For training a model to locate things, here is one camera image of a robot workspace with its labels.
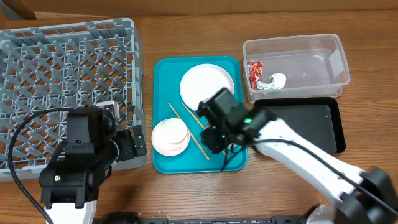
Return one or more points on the right wooden chopstick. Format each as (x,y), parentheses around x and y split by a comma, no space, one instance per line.
(199,122)

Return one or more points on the large white round plate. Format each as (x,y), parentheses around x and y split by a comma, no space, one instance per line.
(202,81)

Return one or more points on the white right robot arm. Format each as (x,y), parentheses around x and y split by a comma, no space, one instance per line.
(355,196)

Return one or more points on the grey plastic dishwasher rack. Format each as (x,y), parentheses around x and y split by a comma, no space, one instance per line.
(47,69)

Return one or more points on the teal plastic serving tray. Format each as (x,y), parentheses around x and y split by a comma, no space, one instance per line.
(168,73)

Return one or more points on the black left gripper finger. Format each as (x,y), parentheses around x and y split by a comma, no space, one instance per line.
(138,132)
(140,150)

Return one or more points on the clear plastic waste bin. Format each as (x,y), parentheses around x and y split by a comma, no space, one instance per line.
(314,65)

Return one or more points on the left wooden chopstick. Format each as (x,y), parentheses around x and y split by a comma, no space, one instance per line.
(190,133)

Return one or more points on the white tissue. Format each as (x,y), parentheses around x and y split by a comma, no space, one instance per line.
(278,82)

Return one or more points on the white small cup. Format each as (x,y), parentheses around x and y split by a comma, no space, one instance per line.
(174,130)

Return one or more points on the black rectangular tray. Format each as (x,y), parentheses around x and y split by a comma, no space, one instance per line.
(316,119)

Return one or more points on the wooden chopstick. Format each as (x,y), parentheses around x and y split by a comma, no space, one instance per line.
(199,122)
(190,133)

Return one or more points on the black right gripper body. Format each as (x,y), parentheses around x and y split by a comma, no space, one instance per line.
(218,140)

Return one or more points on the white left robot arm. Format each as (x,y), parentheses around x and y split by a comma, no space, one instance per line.
(70,186)

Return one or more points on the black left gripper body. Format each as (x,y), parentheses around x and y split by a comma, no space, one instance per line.
(134,142)

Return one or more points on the red snack wrapper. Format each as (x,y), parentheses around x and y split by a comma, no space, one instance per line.
(255,69)

